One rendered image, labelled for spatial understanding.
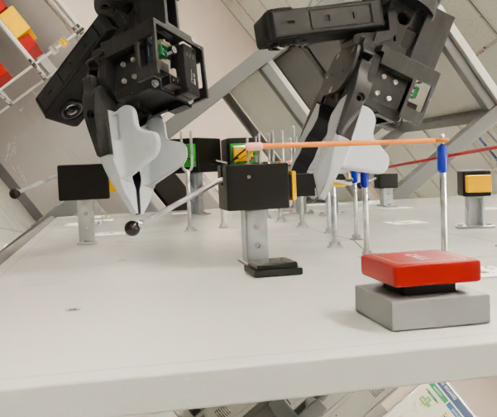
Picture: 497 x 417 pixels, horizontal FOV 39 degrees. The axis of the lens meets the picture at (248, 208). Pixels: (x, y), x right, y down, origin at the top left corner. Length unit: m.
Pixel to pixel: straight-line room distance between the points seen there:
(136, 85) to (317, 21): 0.17
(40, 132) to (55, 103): 7.67
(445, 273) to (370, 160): 0.25
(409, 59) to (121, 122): 0.26
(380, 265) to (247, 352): 0.09
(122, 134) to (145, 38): 0.08
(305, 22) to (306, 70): 1.06
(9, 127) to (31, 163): 0.49
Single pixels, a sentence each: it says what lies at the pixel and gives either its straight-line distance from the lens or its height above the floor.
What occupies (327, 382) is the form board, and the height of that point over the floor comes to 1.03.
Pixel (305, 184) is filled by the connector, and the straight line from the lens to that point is 0.62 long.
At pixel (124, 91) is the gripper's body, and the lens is 0.62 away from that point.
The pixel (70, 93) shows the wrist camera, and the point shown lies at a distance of 0.69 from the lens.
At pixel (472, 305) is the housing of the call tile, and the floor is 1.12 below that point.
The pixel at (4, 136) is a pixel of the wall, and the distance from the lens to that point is 8.43.
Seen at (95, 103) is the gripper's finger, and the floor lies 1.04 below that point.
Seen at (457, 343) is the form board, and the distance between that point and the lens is 0.35.
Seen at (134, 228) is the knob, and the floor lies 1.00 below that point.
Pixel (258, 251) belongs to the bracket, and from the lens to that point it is 0.62.
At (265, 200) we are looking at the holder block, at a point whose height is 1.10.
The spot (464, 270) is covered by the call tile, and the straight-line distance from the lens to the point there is 0.39.
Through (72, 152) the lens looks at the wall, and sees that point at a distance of 8.25.
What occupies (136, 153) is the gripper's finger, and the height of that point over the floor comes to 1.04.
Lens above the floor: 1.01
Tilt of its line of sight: 7 degrees up
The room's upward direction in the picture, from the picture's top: 51 degrees clockwise
